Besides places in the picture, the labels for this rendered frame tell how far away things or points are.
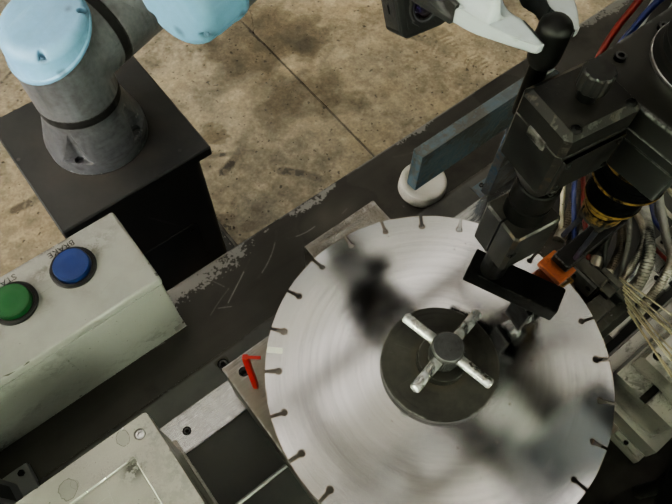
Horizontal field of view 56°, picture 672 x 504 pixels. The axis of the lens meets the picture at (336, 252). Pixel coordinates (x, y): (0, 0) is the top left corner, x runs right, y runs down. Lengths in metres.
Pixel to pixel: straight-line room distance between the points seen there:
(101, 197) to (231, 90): 1.15
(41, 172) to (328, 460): 0.65
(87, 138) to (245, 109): 1.10
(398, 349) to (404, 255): 0.11
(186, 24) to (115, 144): 0.46
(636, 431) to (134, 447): 0.55
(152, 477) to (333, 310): 0.23
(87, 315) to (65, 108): 0.31
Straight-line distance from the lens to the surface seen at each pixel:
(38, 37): 0.87
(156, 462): 0.65
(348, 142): 1.92
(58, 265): 0.75
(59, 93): 0.90
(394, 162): 0.96
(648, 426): 0.80
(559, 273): 0.66
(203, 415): 0.80
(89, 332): 0.74
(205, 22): 0.52
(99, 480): 0.67
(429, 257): 0.66
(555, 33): 0.39
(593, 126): 0.38
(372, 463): 0.59
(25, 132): 1.09
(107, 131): 0.96
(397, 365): 0.60
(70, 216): 0.98
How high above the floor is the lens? 1.53
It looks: 63 degrees down
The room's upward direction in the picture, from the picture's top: 2 degrees clockwise
